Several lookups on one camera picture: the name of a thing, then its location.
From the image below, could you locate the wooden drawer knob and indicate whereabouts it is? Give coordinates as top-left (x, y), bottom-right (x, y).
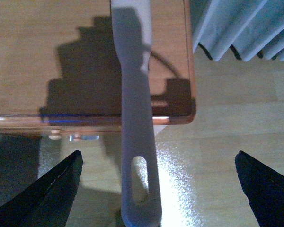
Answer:
top-left (48, 129), bottom-right (62, 140)

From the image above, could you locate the pale grey curtain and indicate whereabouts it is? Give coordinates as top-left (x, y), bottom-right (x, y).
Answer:
top-left (189, 0), bottom-right (284, 61)

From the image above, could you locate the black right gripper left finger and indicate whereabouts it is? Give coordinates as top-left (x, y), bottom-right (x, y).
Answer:
top-left (0, 150), bottom-right (83, 227)

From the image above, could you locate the beige hand brush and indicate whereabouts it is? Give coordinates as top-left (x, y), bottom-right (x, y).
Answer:
top-left (111, 0), bottom-right (162, 227)

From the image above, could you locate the wooden nightstand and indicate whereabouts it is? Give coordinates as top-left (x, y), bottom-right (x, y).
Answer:
top-left (0, 0), bottom-right (196, 140)

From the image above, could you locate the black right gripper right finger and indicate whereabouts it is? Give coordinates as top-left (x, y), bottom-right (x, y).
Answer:
top-left (235, 151), bottom-right (284, 227)

